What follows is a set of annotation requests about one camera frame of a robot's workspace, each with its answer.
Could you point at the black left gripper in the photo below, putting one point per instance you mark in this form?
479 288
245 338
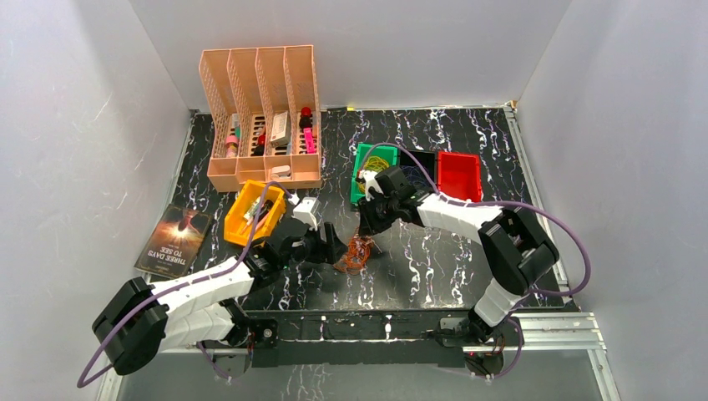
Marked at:
319 243

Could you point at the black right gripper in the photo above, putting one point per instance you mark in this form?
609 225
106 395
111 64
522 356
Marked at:
368 225

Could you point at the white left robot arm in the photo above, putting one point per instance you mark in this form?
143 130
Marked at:
144 319

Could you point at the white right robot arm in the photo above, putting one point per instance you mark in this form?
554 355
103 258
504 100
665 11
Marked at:
517 249

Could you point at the green plastic bin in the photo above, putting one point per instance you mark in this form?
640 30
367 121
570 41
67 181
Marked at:
380 158

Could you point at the black cylinder marker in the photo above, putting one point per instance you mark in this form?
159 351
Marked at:
264 211

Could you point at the black plastic bin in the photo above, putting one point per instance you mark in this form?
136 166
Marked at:
420 168

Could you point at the white glue stick tube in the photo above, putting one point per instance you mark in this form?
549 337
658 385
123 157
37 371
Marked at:
253 210

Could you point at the white stapler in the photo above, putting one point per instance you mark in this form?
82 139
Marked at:
280 172

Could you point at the pink highlighter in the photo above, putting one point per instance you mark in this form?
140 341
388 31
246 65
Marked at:
309 140

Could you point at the red plastic bin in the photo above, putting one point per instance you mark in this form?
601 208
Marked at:
459 175

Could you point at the yellow plastic bin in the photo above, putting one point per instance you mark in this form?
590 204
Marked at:
237 229

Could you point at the red black stamp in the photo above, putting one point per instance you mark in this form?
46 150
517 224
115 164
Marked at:
306 118

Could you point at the white box in organizer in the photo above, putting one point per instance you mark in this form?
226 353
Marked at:
280 129

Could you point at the peach desk file organizer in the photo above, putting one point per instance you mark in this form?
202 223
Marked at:
245 88

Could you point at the dark illustrated book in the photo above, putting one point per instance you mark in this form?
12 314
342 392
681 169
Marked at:
174 243

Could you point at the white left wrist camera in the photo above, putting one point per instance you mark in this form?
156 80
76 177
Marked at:
308 211

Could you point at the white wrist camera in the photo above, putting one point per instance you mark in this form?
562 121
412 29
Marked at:
308 211
368 178

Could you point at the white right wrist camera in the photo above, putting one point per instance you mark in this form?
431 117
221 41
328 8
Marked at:
368 178

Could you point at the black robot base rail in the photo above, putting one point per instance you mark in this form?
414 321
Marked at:
444 338

